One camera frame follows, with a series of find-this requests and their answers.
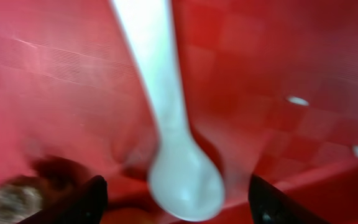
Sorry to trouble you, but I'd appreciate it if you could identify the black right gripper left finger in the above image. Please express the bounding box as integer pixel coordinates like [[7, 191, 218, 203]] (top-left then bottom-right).
[[18, 175, 108, 224]]

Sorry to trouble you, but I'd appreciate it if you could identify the orange carrot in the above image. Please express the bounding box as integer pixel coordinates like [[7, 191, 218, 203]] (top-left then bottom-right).
[[100, 207, 163, 224]]

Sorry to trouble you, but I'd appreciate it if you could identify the white plastic spoon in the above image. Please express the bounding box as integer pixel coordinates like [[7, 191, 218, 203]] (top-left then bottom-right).
[[111, 0, 225, 222]]

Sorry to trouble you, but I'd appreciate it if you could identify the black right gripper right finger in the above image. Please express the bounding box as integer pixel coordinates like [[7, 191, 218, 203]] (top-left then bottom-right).
[[248, 174, 328, 224]]

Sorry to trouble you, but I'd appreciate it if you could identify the red plastic tray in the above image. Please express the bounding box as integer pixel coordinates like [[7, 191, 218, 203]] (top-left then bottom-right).
[[0, 0, 358, 223]]

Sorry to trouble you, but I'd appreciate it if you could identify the brown food scrap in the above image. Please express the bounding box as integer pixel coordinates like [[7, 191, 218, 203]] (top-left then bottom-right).
[[0, 175, 44, 224]]

